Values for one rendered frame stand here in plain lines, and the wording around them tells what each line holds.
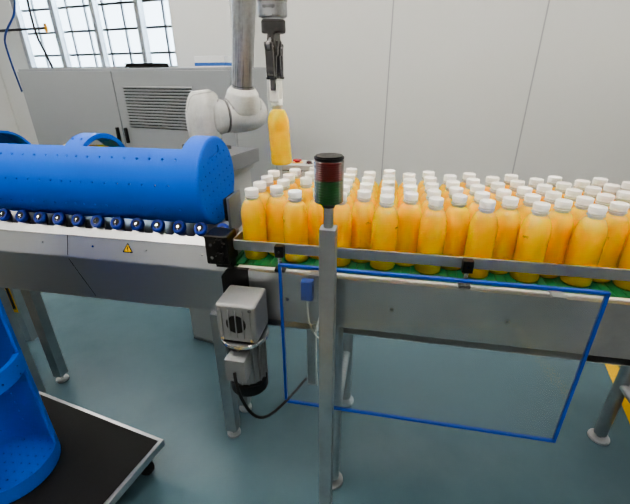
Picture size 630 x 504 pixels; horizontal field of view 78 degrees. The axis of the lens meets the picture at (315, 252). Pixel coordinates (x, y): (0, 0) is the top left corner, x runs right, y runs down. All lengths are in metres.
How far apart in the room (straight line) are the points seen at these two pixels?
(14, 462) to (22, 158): 1.07
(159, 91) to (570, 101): 3.17
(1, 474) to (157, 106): 2.47
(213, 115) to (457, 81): 2.37
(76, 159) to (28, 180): 0.19
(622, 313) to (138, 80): 3.21
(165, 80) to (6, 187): 1.88
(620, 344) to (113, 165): 1.49
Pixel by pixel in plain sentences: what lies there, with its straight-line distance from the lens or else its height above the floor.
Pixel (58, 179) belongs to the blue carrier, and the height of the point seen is 1.11.
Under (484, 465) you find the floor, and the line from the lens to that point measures 1.87.
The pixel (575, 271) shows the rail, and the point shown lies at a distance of 1.15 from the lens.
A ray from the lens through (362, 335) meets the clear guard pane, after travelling 1.11.
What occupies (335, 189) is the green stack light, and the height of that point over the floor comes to 1.19.
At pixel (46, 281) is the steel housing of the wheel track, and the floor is 0.69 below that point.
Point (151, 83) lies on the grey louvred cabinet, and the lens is 3.37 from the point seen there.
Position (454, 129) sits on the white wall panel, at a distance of 3.78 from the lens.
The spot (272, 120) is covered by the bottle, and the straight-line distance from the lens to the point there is 1.36.
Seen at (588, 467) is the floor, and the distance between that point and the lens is 2.04.
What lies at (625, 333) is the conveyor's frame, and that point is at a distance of 1.27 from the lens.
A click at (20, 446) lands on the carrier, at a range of 1.94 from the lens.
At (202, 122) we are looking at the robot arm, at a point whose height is 1.21.
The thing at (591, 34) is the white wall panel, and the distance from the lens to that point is 3.82.
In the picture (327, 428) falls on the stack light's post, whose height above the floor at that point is 0.49.
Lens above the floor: 1.42
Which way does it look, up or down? 25 degrees down
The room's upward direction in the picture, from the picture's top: straight up
